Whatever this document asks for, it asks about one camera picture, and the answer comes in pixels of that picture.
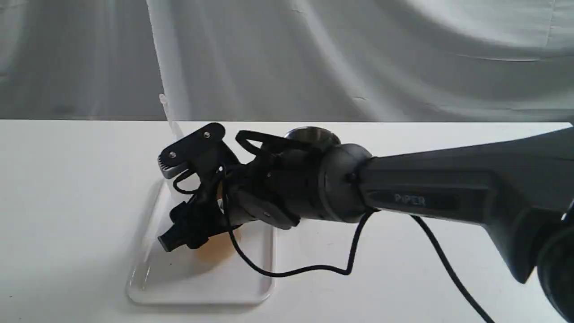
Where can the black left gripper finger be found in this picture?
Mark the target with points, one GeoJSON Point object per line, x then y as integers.
{"type": "Point", "coordinates": [201, 152]}

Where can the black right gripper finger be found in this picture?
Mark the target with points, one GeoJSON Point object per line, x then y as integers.
{"type": "Point", "coordinates": [193, 223]}

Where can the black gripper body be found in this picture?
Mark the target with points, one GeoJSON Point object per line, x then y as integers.
{"type": "Point", "coordinates": [280, 189]}

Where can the translucent squeeze bottle amber liquid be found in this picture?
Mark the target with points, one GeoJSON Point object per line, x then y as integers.
{"type": "Point", "coordinates": [188, 184]}

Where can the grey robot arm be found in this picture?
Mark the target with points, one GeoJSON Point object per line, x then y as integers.
{"type": "Point", "coordinates": [520, 191]}

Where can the stainless steel cup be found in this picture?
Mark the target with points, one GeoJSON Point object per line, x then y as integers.
{"type": "Point", "coordinates": [317, 137]}

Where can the white plastic tray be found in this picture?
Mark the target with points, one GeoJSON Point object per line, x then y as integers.
{"type": "Point", "coordinates": [212, 275]}

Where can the grey fabric backdrop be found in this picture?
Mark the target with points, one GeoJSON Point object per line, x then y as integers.
{"type": "Point", "coordinates": [288, 60]}

